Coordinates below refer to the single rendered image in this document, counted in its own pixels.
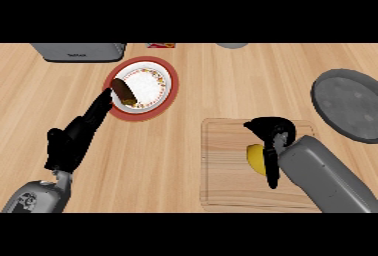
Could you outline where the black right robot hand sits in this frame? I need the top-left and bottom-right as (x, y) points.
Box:
(243, 116), (299, 190)

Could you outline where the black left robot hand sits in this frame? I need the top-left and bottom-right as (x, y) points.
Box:
(43, 87), (116, 174)

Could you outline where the yellow lemon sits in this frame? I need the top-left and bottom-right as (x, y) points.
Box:
(246, 143), (269, 177)

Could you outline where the wooden cutting board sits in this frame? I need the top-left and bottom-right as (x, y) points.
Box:
(200, 117), (322, 213)

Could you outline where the dark grey pan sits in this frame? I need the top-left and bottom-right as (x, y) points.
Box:
(311, 68), (378, 145)

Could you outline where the brown sausage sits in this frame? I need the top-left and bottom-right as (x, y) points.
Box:
(110, 78), (139, 107)

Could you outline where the red round placemat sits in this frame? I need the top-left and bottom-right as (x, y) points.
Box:
(102, 55), (181, 122)

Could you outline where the white patterned plate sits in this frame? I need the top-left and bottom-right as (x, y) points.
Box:
(111, 61), (175, 115)

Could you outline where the grey toaster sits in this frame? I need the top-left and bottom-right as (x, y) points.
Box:
(30, 43), (129, 64)

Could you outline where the red and white box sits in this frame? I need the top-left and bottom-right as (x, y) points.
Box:
(147, 43), (178, 50)

